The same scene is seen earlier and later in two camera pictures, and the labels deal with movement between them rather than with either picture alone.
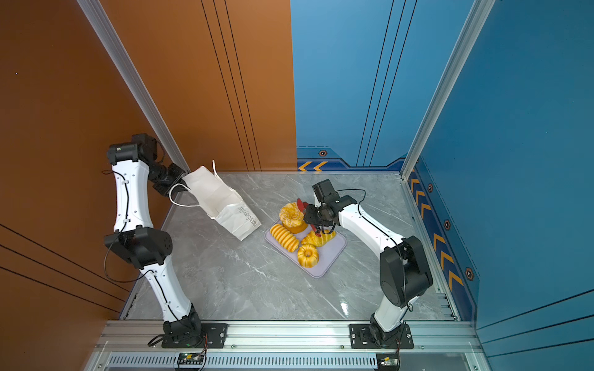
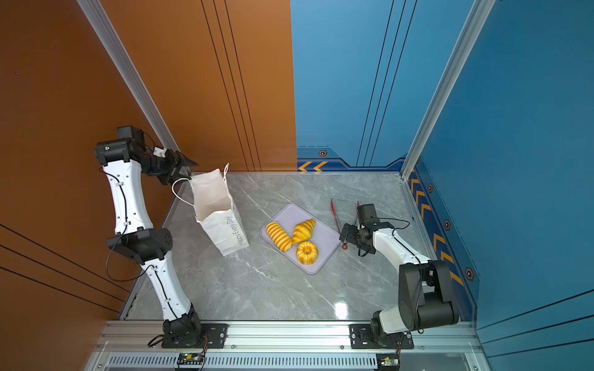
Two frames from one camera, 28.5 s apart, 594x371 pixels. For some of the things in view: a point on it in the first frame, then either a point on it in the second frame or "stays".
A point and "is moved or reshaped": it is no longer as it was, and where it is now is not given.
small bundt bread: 308,256 stays
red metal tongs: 302,205 is moved or reshaped
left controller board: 190,359 stays
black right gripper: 309,218 to 349,236
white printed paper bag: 213,195 is moved or reshaped
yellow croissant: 313,240 to 303,231
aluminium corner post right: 476,18 stays
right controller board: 388,360 stays
